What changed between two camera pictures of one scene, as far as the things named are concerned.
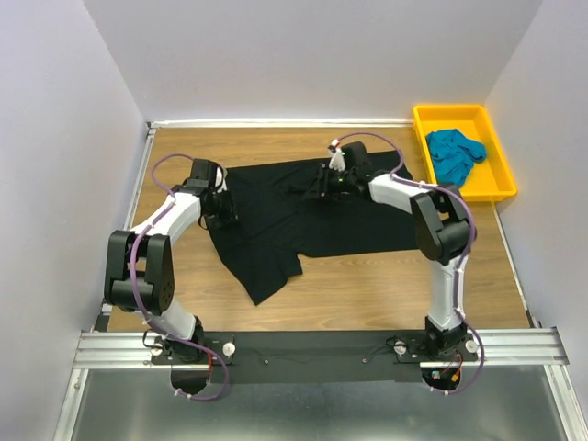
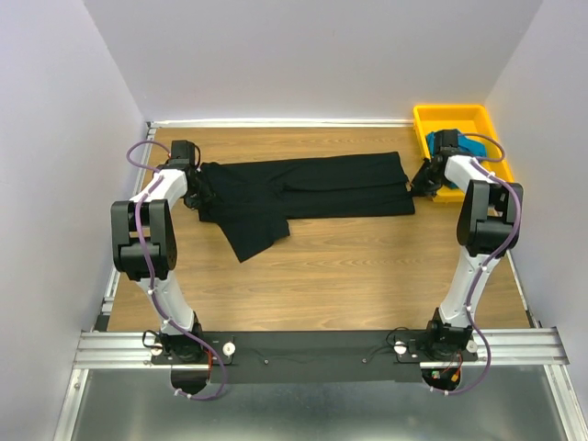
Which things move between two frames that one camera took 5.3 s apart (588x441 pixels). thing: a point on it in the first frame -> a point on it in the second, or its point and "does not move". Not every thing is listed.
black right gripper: x=323 y=173 -> x=419 y=188
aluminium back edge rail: x=280 y=123 does not move
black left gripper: x=230 y=210 -> x=200 y=201
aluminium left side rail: x=104 y=319 does not move
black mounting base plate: x=245 y=357 does not move
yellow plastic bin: x=491 y=177 does not move
